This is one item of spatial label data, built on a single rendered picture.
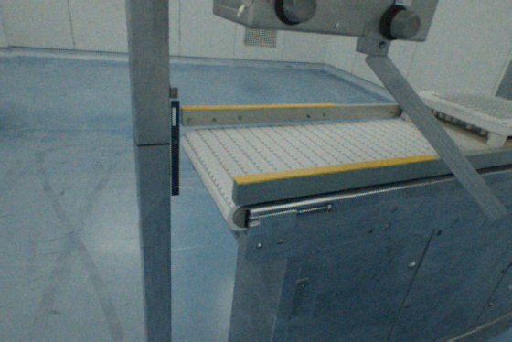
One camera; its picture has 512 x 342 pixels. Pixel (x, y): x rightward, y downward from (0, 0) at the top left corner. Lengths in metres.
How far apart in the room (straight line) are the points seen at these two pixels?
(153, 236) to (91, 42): 4.89
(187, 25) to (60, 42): 1.69
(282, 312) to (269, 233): 0.25
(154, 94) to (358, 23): 0.39
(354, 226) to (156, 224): 0.41
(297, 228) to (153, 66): 0.36
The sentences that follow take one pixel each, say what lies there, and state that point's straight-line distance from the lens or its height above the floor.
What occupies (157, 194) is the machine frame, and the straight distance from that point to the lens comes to 0.73.
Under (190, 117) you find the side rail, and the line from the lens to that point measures 0.66.
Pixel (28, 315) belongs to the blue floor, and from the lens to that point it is 1.57.
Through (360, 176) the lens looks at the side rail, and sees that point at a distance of 0.52.
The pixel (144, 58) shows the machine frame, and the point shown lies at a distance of 0.63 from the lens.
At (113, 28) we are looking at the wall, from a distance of 5.53.
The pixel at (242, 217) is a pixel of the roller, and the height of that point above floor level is 0.84.
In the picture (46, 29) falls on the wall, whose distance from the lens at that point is 5.58.
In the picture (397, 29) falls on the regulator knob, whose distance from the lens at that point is 0.40.
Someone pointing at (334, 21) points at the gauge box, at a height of 1.09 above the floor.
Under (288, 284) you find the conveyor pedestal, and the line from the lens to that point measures 0.65.
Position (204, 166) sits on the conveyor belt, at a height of 0.86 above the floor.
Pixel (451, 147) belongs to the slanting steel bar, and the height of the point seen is 0.95.
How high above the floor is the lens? 1.11
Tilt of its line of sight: 28 degrees down
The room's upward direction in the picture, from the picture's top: 8 degrees clockwise
